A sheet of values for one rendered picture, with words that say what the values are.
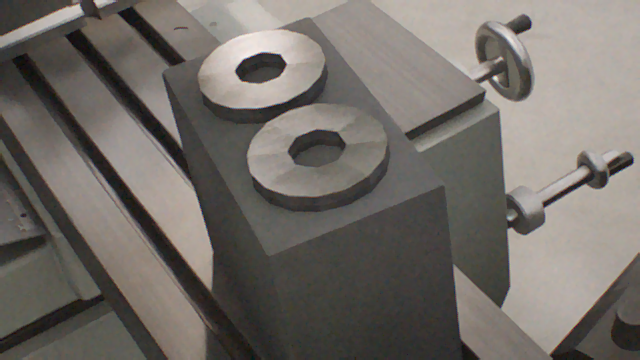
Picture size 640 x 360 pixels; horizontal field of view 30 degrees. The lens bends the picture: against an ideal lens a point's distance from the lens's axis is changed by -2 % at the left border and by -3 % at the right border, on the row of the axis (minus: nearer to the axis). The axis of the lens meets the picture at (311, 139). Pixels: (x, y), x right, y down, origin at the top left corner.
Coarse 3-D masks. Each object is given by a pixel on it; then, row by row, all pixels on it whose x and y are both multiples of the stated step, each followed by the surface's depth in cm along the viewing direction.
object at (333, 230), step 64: (192, 64) 89; (256, 64) 87; (320, 64) 84; (192, 128) 84; (256, 128) 82; (320, 128) 79; (384, 128) 80; (256, 192) 77; (320, 192) 74; (384, 192) 75; (256, 256) 77; (320, 256) 74; (384, 256) 77; (448, 256) 79; (256, 320) 90; (320, 320) 78; (384, 320) 80; (448, 320) 83
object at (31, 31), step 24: (0, 0) 125; (24, 0) 126; (48, 0) 128; (72, 0) 129; (96, 0) 130; (120, 0) 130; (144, 0) 132; (0, 24) 126; (24, 24) 128; (48, 24) 128; (72, 24) 129; (0, 48) 127; (24, 48) 127
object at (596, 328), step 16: (624, 272) 135; (608, 288) 134; (624, 288) 130; (608, 304) 129; (624, 304) 123; (592, 320) 128; (608, 320) 126; (624, 320) 121; (576, 336) 127; (592, 336) 125; (608, 336) 125; (624, 336) 122; (560, 352) 127; (576, 352) 125; (592, 352) 124; (608, 352) 123; (624, 352) 123
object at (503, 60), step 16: (480, 32) 163; (496, 32) 159; (512, 32) 159; (480, 48) 165; (496, 48) 162; (512, 48) 158; (480, 64) 161; (496, 64) 161; (512, 64) 161; (528, 64) 158; (480, 80) 161; (496, 80) 166; (512, 80) 163; (528, 80) 159; (512, 96) 163; (528, 96) 161
